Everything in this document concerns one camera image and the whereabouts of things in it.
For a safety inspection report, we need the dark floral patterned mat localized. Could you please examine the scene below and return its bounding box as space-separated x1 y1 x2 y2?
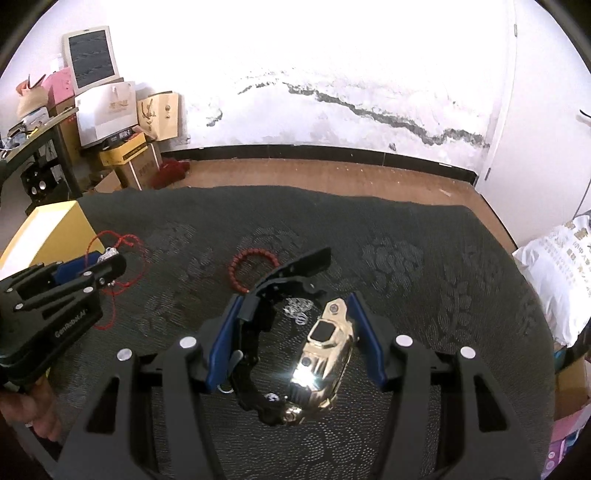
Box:
28 185 555 480

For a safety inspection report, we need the black desk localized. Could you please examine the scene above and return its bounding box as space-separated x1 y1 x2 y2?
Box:
0 124 84 199

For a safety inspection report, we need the white old monitor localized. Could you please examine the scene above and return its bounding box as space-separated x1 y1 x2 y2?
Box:
62 27 122 95

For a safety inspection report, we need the pink gift box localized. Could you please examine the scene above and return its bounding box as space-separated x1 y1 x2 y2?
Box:
41 67 77 109

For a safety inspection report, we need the straw hat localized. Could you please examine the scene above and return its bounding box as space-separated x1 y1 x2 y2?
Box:
17 85 49 118

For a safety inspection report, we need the brown cardboard box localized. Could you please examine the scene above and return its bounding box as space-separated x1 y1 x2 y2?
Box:
115 143 163 190

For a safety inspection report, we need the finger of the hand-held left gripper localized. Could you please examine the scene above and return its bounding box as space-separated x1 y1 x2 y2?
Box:
9 254 127 315
0 251 107 296

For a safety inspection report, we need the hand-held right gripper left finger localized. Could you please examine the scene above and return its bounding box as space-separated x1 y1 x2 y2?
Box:
58 295 259 480

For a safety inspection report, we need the brown paper gift bag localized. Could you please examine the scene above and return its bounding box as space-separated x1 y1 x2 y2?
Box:
137 91 182 143

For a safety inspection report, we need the red cloth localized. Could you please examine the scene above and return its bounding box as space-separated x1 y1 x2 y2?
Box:
152 158 191 190

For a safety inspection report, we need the yellow and black box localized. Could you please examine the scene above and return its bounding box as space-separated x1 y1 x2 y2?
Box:
98 131 151 168

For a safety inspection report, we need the white printed sack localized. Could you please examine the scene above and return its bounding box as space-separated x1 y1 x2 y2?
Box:
512 222 591 347

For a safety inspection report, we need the yellow cardboard box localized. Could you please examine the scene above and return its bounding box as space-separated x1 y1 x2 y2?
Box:
0 199 100 278

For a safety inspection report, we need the gold watch with black strap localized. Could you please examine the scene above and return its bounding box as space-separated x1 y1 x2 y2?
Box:
228 247 358 425

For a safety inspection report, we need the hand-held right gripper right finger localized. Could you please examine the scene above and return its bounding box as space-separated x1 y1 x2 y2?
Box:
346 292 541 480

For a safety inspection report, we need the white door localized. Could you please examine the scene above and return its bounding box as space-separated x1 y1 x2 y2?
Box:
475 0 591 250

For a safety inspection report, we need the white paper gift bag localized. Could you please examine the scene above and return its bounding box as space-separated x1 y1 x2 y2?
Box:
74 80 139 148

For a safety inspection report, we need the open cardboard box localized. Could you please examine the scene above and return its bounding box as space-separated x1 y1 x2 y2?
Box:
551 342 591 421

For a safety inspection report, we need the person's left hand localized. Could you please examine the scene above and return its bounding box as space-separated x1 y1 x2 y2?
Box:
0 381 63 444

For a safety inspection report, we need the black speaker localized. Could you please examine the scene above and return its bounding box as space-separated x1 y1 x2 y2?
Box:
21 159 61 204

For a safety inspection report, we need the red bead bracelet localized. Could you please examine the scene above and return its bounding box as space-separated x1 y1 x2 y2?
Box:
228 249 280 292
90 231 151 330

